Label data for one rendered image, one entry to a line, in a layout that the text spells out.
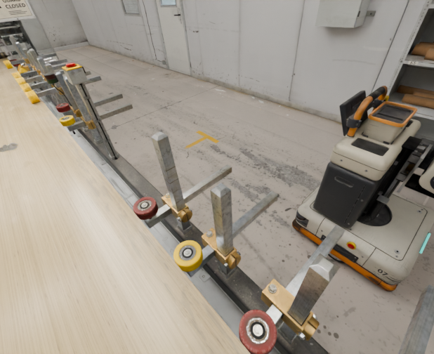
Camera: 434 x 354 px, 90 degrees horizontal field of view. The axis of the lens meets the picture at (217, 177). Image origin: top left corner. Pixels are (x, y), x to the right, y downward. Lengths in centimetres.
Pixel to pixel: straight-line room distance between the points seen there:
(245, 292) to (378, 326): 103
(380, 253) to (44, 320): 149
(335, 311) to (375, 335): 20
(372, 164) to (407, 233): 63
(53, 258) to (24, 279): 7
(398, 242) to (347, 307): 47
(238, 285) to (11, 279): 65
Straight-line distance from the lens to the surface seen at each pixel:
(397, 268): 157
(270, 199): 85
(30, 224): 97
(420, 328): 77
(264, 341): 57
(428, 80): 297
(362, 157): 124
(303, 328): 63
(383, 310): 174
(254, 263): 163
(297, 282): 67
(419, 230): 180
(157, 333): 60
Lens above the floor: 146
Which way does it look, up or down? 42 degrees down
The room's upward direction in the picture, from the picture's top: 5 degrees counter-clockwise
